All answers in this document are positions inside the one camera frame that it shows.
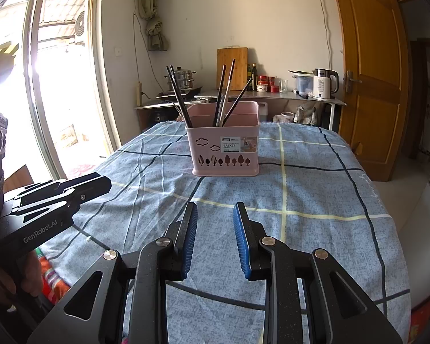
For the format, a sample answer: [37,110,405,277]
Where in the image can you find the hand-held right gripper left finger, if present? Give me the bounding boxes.
[27,202,198,344]

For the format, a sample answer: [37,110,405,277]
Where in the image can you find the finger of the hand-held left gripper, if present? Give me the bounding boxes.
[19,172,113,206]
[13,189,89,222]

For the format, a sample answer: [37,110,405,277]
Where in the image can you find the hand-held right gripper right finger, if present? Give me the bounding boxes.
[234,202,404,344]

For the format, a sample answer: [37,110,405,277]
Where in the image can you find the pink plastic utensil basket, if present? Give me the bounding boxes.
[185,101,261,177]

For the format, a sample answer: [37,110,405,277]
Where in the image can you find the black chopstick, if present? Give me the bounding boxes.
[166,65,191,129]
[214,64,227,128]
[222,77,253,127]
[170,64,193,128]

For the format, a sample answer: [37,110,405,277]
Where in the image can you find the light wooden chopstick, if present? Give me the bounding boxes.
[218,59,236,128]

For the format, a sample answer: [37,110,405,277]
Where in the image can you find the person's left hand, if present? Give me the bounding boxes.
[16,254,45,296]

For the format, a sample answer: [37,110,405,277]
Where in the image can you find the colourful striped blanket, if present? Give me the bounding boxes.
[32,247,430,344]

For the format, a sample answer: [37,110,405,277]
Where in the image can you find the blue plaid bed sheet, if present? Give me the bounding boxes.
[39,120,413,344]

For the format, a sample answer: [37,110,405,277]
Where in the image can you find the low side shelf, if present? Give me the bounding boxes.
[134,97,201,133]

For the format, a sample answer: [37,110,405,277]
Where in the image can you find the black induction cooktop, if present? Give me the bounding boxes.
[156,86,203,100]

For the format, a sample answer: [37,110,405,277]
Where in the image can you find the glass sliding door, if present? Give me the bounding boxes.
[0,0,130,183]

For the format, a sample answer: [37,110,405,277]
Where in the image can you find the steel steamer pot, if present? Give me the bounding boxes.
[165,66,197,92]

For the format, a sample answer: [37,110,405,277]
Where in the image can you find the crumpled plastic bags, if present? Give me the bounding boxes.
[296,102,321,126]

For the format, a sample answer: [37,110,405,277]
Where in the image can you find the metal kitchen shelf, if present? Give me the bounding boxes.
[193,89,347,131]

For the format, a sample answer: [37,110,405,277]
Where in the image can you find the outdoor air conditioner unit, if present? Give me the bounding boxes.
[39,0,87,44]

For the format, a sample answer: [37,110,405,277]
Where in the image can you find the hanging grey cloth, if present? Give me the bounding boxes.
[139,0,171,51]

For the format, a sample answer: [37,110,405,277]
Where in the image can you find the clear plastic storage box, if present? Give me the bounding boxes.
[294,72,315,95]

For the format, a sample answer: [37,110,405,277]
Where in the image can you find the wooden cutting board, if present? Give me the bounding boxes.
[216,46,249,91]

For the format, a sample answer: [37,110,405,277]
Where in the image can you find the white electric kettle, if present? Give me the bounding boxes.
[312,68,340,100]

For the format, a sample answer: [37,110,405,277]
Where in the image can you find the brown wooden door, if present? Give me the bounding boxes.
[328,0,413,183]

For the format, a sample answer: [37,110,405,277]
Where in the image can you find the thin dark wall cable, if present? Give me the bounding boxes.
[130,0,144,87]

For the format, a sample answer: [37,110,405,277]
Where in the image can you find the metal door handle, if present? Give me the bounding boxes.
[344,70,362,92]

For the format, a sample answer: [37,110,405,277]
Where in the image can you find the white wall cable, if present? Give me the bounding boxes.
[309,0,336,79]

